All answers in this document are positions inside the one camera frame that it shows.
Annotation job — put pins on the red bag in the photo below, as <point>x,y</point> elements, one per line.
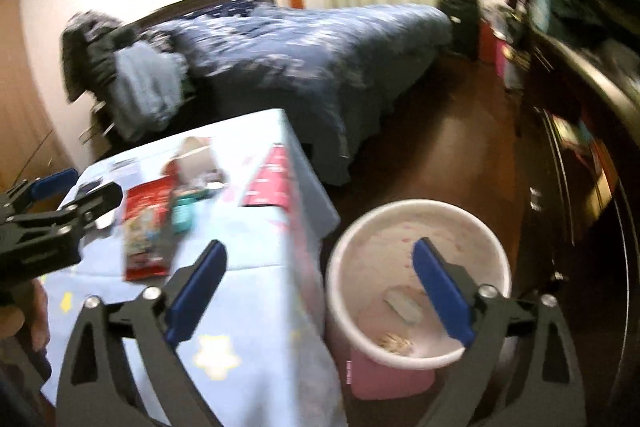
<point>486,42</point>

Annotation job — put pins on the white bin with pink bag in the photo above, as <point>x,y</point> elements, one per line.
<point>380,252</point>

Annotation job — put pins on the wall outlet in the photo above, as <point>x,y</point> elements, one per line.
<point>87,134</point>

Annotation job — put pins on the red and white paper bowl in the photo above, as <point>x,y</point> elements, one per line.
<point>192,157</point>

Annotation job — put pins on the person's left hand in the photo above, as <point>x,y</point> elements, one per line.
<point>37,314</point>

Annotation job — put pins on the flat red packet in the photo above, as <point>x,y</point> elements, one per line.
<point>270,184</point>

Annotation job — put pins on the brown wooden wardrobe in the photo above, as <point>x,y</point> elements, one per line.
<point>20,107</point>

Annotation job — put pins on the black padded jacket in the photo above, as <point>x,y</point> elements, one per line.
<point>90,52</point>

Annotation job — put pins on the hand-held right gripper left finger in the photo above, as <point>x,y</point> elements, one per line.
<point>197,292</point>

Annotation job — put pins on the bed with blue quilt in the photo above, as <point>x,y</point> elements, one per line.
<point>310,57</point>

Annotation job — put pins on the grey-blue fleece blanket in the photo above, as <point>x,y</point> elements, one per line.
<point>147,92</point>

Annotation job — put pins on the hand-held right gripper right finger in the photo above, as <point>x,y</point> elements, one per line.
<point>442,287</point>

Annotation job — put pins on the dark wooden cabinet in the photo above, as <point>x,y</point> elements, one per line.
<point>565,167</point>

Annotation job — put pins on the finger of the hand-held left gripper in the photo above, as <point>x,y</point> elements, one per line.
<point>50,184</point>
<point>92,203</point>

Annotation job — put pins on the teal snack packet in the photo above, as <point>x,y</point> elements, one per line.
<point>185,212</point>

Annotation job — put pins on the light blue star tablecloth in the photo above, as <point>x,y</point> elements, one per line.
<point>250,332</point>

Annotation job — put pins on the pink box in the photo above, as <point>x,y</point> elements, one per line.
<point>504,57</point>

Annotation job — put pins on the grey wrapper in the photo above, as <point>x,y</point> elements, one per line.
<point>402,304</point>

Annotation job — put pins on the red snack packet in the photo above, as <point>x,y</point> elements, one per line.
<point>147,232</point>

